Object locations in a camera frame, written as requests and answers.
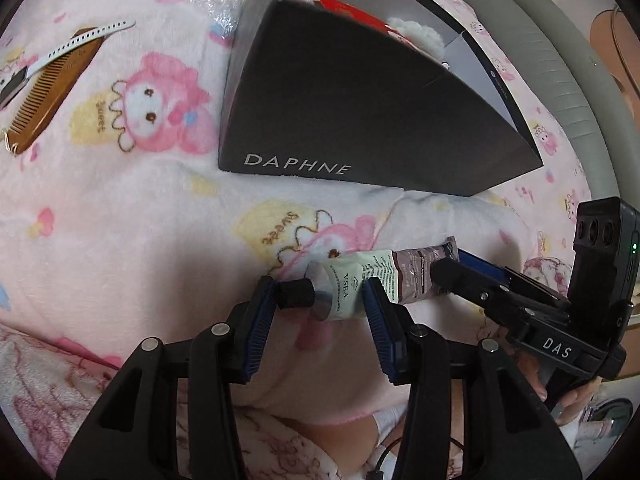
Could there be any clear bubble wrap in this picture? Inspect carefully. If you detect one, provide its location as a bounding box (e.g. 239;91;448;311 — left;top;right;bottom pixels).
201;0;251;47

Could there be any pale green cream tube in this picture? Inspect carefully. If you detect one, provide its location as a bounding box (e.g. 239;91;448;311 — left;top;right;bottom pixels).
277;236;461;322

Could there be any person's right hand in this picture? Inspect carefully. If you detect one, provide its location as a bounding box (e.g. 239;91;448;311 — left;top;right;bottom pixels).
515;347;602;428

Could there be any black cable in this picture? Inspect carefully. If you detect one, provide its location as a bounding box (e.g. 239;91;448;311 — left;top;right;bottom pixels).
366;435;467;480

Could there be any dark grey cardboard box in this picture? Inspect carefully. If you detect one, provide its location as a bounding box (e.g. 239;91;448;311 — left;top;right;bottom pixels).
217;0;544;198

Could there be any brown wooden comb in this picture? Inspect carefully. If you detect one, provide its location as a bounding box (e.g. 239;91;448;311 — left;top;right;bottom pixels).
0;26;104;154

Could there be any pink printed blanket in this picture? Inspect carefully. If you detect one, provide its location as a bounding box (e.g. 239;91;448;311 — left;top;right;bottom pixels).
0;0;601;428

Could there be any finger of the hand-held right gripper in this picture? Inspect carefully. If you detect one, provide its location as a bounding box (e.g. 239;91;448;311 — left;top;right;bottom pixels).
456;248;572;312
431;257;532;331

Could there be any red packet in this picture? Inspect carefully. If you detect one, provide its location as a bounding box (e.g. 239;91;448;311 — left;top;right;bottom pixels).
315;0;402;37

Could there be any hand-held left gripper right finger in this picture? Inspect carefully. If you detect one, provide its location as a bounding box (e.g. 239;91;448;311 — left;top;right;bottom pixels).
362;276;584;480

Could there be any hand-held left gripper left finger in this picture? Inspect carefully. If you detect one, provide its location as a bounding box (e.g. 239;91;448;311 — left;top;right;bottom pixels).
55;275;279;480

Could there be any white smartwatch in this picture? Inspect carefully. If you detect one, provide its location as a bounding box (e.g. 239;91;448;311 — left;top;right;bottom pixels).
0;20;137;107

